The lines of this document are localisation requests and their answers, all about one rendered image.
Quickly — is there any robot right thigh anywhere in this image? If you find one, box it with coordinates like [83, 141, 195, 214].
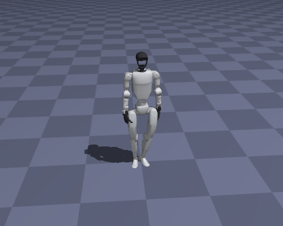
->
[128, 108, 138, 142]

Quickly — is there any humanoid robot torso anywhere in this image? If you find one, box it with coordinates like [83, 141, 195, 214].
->
[131, 68, 153, 115]

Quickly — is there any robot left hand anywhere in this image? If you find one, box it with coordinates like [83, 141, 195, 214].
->
[156, 106, 161, 119]

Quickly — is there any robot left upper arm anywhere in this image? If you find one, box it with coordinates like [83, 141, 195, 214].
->
[151, 71, 162, 96]

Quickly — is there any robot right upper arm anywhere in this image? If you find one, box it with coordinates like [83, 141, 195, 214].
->
[124, 72, 133, 97]

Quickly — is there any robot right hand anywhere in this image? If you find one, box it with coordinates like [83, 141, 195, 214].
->
[123, 110, 133, 124]

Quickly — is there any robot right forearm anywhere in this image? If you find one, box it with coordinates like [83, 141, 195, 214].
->
[122, 92, 129, 114]

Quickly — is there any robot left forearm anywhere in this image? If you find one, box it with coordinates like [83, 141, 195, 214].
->
[155, 94, 162, 109]

